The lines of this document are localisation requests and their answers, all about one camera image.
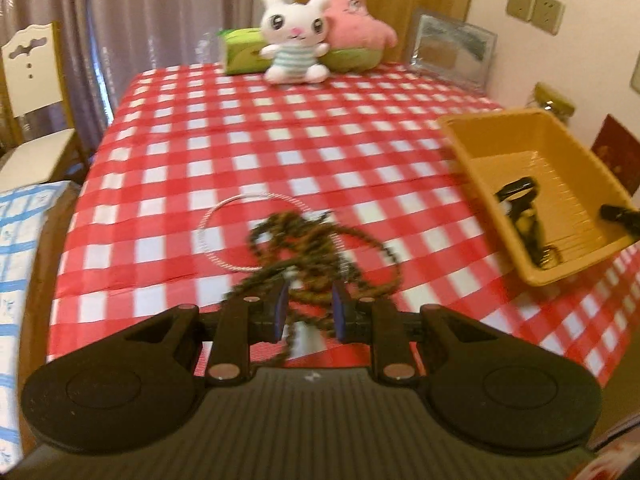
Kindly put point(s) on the pink starfish plush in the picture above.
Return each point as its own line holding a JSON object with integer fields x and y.
{"x": 355, "y": 15}

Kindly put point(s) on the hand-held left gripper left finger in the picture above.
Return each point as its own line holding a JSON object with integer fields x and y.
{"x": 279, "y": 312}

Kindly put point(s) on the green tissue pack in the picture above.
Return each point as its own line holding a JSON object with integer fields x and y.
{"x": 242, "y": 50}

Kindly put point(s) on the grey curtain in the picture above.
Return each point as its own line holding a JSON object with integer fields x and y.
{"x": 150, "y": 15}

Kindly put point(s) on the red gift box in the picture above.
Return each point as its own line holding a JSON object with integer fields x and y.
{"x": 617, "y": 152}

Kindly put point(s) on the nut jar with gold lid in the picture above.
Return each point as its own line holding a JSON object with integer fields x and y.
{"x": 552, "y": 102}

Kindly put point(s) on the yellow plastic tray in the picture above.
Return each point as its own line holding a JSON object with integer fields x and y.
{"x": 555, "y": 135}

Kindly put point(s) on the black tube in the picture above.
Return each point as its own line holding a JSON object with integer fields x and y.
{"x": 620, "y": 216}

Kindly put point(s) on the blue checked bed sheet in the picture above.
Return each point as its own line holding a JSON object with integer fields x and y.
{"x": 17, "y": 270}

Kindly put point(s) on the white wooden chair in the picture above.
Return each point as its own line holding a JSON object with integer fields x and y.
{"x": 35, "y": 90}

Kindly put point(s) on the red checked tablecloth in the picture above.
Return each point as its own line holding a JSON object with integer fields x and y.
{"x": 250, "y": 150}

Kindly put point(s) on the beige wall socket with switch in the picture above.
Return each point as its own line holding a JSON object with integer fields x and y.
{"x": 636, "y": 75}

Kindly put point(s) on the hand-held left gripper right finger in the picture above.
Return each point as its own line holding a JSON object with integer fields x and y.
{"x": 341, "y": 312}

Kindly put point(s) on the white bunny plush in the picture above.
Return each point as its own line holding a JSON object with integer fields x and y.
{"x": 295, "y": 35}

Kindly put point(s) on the clear picture frame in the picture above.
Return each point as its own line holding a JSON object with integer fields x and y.
{"x": 450, "y": 50}

